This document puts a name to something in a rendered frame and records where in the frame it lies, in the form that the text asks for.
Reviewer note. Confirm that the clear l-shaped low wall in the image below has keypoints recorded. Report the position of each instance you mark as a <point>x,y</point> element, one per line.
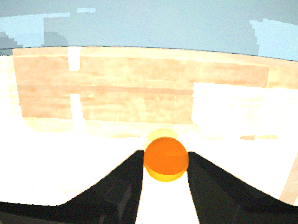
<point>289,193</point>

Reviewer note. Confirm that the orange ball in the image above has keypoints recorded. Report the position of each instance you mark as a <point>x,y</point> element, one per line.
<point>166,159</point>

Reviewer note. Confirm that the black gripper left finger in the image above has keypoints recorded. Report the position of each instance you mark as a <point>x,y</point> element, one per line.
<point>113,200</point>

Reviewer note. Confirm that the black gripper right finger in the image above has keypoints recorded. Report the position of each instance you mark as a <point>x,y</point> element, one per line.
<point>221,198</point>

